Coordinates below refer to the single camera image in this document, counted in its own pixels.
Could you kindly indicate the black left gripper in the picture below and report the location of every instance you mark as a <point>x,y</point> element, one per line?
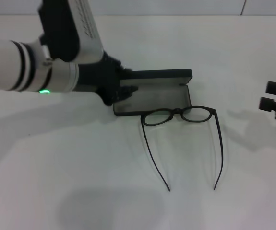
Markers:
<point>104,76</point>

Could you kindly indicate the black glasses case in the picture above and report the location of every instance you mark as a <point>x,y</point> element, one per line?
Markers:
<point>159,100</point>

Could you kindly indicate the black glasses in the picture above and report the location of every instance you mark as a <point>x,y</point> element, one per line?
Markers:
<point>177,110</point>

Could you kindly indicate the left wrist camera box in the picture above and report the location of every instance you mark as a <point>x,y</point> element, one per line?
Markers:
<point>65,28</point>

